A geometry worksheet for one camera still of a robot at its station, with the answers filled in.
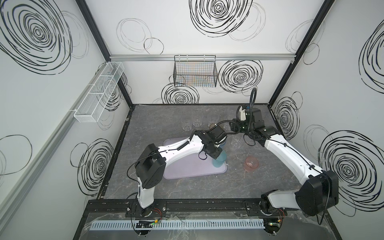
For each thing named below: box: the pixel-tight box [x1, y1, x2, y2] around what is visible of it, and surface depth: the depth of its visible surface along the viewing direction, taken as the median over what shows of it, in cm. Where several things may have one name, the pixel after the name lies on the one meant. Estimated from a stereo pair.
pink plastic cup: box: [244, 155, 259, 172], surface depth 90 cm
